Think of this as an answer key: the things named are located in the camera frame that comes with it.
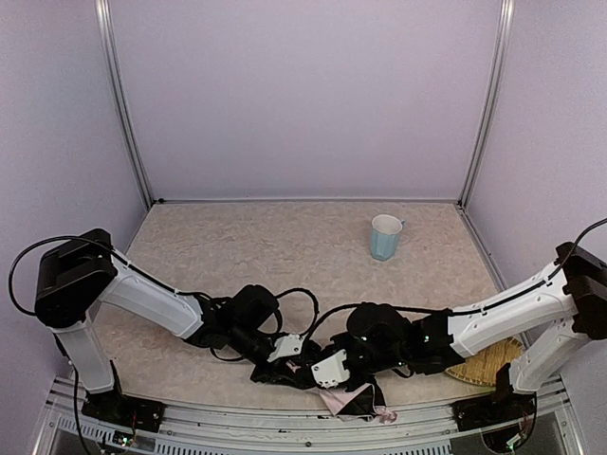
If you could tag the left aluminium frame post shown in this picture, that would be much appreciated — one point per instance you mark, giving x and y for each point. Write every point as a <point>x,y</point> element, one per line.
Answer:
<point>108,42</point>

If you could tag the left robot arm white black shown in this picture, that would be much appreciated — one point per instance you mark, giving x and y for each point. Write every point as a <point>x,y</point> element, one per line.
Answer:
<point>84,270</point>

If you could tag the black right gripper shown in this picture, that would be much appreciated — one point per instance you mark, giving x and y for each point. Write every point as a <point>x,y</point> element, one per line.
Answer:
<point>354,388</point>

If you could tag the blue ceramic mug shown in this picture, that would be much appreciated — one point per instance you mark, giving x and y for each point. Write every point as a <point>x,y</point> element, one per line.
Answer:
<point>385,235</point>

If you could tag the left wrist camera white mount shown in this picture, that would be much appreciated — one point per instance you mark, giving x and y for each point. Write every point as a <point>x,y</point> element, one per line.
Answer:
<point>286,346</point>

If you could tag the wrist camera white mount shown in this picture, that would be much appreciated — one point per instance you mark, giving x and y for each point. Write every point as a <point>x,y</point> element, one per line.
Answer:
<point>286,346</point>
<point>331,371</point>

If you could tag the woven bamboo tray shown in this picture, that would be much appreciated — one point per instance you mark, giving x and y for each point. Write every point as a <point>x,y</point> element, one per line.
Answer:
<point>482,368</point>

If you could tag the right aluminium frame post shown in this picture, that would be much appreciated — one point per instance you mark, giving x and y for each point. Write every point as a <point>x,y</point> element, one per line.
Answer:
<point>498,62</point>

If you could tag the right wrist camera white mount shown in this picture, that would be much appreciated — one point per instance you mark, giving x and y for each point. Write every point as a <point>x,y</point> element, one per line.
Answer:
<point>331,371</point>

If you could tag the pink umbrella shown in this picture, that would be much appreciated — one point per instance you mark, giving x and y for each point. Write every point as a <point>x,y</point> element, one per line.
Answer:
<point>366,402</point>

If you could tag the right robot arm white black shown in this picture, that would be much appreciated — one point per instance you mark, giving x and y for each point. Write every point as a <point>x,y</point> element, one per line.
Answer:
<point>568,296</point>

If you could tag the aluminium frame post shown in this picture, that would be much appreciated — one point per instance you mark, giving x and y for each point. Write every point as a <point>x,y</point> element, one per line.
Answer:
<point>108,42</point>
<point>498,62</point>

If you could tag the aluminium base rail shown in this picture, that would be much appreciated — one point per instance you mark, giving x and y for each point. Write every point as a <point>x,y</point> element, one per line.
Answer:
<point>427,428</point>

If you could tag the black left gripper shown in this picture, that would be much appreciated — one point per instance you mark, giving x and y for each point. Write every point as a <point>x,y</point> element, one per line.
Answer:
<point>273,371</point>

